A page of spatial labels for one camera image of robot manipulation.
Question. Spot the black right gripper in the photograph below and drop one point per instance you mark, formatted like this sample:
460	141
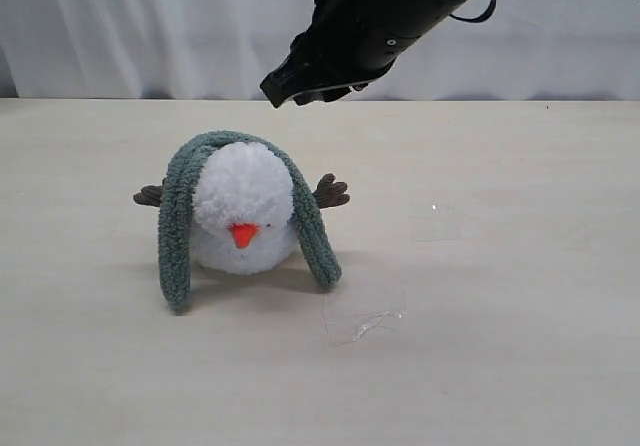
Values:
348	45

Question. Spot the white plush snowman toy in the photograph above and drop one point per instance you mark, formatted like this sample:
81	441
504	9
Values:
245	201

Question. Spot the green knitted scarf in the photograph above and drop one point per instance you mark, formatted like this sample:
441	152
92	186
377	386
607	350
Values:
172	246

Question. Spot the clear tape patch near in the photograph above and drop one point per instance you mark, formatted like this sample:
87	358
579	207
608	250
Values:
351	313

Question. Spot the white curtain backdrop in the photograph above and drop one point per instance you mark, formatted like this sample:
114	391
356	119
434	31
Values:
222	49

